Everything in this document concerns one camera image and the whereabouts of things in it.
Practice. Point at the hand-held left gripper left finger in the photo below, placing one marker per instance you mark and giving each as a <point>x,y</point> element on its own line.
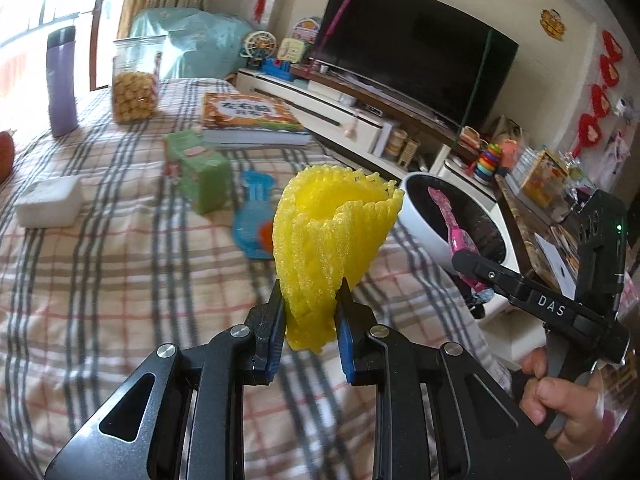
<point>273,355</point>

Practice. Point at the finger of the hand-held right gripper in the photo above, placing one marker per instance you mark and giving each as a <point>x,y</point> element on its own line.
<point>485,275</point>

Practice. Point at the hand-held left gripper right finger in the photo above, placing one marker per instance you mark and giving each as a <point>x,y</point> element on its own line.
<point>345,350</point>

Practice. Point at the white trash bin black liner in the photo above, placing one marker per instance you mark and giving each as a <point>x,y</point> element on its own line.
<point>425,222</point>

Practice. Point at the yellow foam fruit net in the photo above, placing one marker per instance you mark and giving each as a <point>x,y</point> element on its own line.
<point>325,240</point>

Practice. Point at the blue plastic toy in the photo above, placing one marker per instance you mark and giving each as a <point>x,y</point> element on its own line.
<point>250,220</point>

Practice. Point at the green carton box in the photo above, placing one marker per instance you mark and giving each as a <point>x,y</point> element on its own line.
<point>210,180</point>

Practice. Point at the person's right hand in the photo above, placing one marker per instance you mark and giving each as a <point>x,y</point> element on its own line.
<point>580,410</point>

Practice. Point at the brown marble counter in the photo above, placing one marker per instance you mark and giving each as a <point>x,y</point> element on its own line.
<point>525,230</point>

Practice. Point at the colourful cardboard box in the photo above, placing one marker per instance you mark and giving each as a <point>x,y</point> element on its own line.
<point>545,177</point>

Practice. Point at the round wooden box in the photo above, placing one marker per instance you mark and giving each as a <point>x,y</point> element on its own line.
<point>396,144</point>

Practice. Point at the red heart garland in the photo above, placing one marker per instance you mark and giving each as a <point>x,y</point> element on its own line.
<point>600,100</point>

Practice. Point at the pink hanging ornament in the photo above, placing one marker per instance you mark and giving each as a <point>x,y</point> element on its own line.
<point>351,130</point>

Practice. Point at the white television cabinet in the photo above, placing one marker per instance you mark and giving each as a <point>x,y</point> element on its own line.
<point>320,110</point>

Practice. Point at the black flat television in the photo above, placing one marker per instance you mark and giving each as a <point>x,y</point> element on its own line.
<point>415,45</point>

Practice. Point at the thick colourful book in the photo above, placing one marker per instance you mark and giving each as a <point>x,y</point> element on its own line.
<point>245,115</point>

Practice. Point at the white rectangular box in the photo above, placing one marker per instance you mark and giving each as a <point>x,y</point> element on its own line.
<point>47,202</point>

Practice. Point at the green white toy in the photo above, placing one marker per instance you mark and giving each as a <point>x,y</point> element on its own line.
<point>291,51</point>

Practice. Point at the clear cookie jar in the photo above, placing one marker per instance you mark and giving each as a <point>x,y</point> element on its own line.
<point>135,90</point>

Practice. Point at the colourful house toy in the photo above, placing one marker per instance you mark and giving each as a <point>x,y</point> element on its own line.
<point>306,29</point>

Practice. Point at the toy ferris wheel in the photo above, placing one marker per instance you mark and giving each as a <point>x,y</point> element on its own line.
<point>257,47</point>

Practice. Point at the teal cloth covered furniture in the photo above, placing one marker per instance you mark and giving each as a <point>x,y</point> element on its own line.
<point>195,40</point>

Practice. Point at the purple drink bottle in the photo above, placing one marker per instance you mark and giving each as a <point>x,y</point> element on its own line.
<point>62,90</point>

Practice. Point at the sliding glass door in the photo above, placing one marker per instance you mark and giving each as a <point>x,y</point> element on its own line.
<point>45,0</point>

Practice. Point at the white wall camera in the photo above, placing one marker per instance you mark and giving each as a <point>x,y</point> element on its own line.
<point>625,106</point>

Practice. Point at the cartoon wall sticker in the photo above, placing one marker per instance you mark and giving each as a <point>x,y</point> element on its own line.
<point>552,24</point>

